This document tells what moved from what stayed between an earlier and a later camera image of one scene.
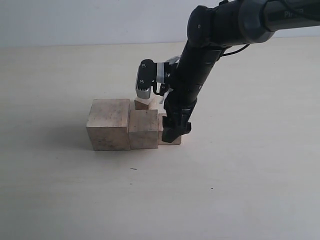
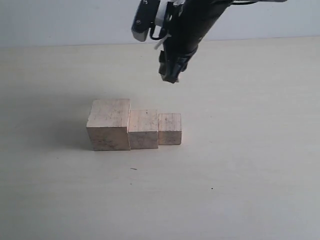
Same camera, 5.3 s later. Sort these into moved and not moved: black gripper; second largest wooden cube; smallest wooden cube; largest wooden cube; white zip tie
Moved: white zip tie; smallest wooden cube; black gripper
Not moved: largest wooden cube; second largest wooden cube
